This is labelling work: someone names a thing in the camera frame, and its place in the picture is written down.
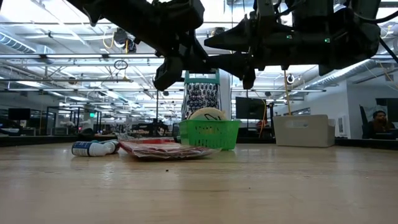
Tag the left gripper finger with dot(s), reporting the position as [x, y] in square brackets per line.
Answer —
[196, 46]
[194, 67]

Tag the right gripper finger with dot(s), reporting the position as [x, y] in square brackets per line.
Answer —
[231, 63]
[236, 39]

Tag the red popcorn bag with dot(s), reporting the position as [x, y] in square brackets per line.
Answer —
[164, 151]

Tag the white-capped blue-label ink bottle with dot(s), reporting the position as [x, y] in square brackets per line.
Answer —
[84, 148]

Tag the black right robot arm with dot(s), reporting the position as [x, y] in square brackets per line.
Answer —
[312, 12]

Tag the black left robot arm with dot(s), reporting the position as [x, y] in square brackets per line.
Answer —
[124, 18]

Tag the teal metal cheese grater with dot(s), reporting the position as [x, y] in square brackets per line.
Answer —
[200, 99]

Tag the black monitor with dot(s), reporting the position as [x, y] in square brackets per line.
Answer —
[248, 109]
[18, 114]

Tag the green plastic basket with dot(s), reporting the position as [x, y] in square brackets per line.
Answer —
[208, 135]

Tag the white plastic bin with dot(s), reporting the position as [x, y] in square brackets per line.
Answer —
[304, 135]

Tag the person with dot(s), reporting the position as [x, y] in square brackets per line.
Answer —
[379, 124]

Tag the dark wall screen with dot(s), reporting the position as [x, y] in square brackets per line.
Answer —
[390, 107]

